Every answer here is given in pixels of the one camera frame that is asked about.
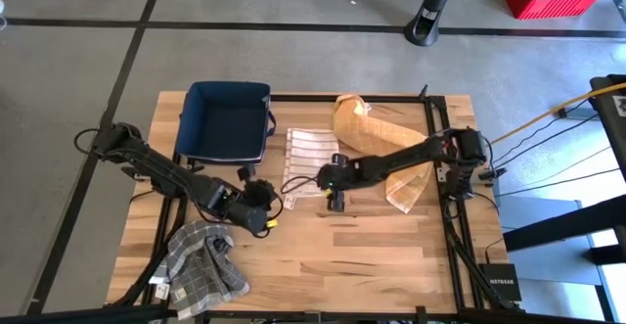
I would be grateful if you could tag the black Netgear network switch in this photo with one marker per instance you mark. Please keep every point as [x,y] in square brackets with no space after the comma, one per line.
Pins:
[500,282]

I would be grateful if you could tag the black desk leg beam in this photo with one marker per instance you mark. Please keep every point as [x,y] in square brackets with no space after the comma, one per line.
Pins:
[562,223]

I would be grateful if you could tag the white towel with red stripes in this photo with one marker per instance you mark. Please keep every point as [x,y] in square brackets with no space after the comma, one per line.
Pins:
[308,157]

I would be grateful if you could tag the black rig crossbar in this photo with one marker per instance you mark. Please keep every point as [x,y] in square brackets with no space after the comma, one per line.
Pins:
[313,318]

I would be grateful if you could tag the orange towel with white grid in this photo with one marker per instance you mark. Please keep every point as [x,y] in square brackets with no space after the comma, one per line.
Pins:
[367,128]

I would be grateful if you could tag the black standing desk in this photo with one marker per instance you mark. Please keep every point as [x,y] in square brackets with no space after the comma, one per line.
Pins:
[606,133]

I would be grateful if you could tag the black aluminium table frame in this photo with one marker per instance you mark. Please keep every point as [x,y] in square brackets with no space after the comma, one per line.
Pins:
[342,98]

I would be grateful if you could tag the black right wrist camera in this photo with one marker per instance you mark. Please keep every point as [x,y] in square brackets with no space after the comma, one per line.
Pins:
[340,159]

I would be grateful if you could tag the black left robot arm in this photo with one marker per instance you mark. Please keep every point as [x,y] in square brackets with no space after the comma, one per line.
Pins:
[166,174]

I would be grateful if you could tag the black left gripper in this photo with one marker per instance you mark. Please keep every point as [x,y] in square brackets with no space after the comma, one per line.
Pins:
[249,218]

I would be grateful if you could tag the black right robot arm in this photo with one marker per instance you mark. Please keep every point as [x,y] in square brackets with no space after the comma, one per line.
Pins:
[406,155]

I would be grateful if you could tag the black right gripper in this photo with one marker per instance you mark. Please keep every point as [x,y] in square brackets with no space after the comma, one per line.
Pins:
[337,177]

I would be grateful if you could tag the navy fabric storage bin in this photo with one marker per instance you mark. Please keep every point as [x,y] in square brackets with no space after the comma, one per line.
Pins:
[220,123]

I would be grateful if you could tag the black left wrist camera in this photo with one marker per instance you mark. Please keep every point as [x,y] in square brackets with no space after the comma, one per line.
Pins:
[259,193]

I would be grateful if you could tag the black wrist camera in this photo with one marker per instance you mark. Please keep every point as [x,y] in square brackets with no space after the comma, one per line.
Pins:
[340,159]
[259,193]

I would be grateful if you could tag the grey plaid towel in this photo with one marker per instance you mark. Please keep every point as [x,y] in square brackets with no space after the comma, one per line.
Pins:
[195,270]

